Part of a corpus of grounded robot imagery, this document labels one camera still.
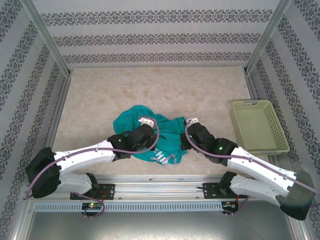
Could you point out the teal t-shirt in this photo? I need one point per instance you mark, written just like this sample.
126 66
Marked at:
130 117

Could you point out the aluminium mounting rail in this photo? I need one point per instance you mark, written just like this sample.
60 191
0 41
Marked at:
160 185

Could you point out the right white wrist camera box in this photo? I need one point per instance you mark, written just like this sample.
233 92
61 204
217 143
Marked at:
193 120

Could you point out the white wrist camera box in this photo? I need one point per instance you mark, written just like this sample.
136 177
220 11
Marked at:
147 122
193 120

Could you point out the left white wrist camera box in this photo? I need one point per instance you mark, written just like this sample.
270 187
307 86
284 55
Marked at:
147 122

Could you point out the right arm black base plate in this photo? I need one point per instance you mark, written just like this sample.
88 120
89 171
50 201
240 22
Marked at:
211 191

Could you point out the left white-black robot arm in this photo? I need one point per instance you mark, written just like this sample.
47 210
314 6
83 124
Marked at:
82 156

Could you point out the grey metal sheet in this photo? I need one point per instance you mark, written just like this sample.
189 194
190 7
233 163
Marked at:
160 225

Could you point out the aluminium frame post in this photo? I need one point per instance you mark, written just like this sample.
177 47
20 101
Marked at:
266 37
47 37

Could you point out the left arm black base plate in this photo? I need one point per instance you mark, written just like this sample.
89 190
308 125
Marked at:
107 191

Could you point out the right small circuit board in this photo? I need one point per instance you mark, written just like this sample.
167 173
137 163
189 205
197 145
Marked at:
230 205

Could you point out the small circuit board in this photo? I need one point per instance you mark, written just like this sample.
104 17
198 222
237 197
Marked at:
230 205
92 205

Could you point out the left small circuit board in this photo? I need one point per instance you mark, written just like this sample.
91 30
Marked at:
92 205

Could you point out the right aluminium frame post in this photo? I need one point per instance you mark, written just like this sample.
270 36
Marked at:
266 37

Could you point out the left aluminium frame post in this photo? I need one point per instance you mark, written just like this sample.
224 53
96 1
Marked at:
47 37

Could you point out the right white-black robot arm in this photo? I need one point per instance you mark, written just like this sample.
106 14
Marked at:
257 162

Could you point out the pale green plastic basket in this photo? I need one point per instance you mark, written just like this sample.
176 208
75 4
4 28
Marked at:
257 127

